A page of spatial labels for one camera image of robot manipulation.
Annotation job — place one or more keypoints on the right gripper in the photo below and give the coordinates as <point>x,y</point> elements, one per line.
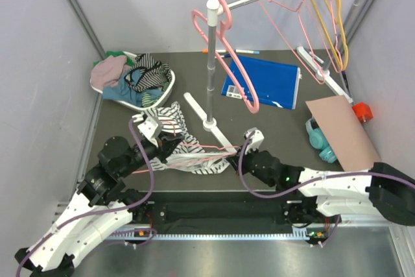
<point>244,159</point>

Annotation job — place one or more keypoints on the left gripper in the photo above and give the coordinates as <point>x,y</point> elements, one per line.
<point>167,143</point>

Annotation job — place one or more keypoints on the thin pink wire hanger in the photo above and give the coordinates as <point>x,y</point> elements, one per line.
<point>190,156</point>
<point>295,26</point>
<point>336,15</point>

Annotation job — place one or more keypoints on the black white striped tank top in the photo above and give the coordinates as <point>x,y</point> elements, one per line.
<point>173,112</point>

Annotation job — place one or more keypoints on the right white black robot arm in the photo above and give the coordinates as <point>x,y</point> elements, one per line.
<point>380,190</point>

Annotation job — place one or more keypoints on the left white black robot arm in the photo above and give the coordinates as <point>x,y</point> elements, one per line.
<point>100,206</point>

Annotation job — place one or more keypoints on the yellow plastic hanger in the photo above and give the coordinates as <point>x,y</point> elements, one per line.
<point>338,46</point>

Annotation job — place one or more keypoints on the teal headphones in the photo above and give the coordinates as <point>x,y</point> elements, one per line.
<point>319,142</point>

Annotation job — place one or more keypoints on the white laundry basket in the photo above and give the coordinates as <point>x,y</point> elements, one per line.
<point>158,103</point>

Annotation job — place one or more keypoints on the blue garment in basket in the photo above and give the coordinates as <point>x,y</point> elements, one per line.
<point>123,92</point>

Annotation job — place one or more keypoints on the dark striped garment in basket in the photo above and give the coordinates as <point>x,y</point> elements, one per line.
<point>148,74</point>

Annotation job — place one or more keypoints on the blue folder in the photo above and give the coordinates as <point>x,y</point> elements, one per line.
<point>276,84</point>

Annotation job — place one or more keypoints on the green garment in basket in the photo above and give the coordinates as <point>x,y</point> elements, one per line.
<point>113,54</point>

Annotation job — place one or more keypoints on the brown cardboard sheet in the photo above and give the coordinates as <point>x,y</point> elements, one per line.
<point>344,132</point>

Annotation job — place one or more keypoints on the pink garment in basket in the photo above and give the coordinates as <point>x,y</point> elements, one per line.
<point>108,72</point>

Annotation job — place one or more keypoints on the white marker pen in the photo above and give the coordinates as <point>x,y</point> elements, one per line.
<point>236,51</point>

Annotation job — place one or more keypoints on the red small box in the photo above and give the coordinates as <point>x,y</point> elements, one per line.
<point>363,112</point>

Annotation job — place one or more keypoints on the white garment rack stand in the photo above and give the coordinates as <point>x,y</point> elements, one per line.
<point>211,28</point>

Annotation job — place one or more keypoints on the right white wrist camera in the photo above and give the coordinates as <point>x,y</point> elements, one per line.
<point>254,137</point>

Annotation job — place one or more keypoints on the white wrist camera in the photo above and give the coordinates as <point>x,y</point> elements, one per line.
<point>254,137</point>
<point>151,128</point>

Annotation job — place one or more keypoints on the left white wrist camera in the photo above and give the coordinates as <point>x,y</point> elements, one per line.
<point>151,128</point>

